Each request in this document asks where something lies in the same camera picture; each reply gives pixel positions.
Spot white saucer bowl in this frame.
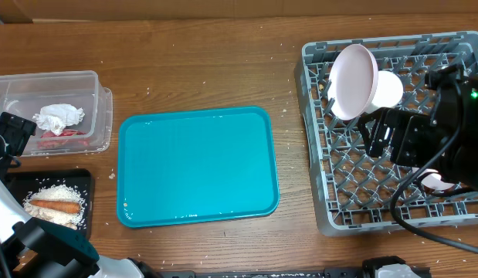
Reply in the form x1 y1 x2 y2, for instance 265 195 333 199
364 70 404 114

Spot black waste bin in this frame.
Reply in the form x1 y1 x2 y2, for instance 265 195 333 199
5 168 94 239

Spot small white plate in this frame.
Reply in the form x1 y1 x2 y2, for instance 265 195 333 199
412 169 455 193

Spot clear plastic bin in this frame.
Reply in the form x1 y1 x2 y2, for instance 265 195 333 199
0 70 113 157

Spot rice and peanut scraps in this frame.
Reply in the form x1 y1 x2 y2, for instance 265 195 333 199
22 184 87 230

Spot white tissue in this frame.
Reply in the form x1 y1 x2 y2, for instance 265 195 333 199
32 103 85 136

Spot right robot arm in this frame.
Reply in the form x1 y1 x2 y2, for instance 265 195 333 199
358 65 478 255

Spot red foil snack wrapper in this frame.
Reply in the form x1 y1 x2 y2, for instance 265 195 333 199
37 129 90 149

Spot orange carrot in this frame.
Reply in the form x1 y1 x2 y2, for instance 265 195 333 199
29 199 80 214

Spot large white plate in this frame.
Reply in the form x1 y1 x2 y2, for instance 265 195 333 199
327 44 378 120

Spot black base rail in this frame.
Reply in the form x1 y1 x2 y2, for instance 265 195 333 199
156 267 370 278

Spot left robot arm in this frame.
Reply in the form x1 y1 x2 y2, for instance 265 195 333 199
0 112 162 278

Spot grey dishwasher rack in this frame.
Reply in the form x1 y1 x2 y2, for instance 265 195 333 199
294 31 478 236

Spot teal plastic tray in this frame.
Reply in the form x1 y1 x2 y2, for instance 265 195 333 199
117 107 280 229

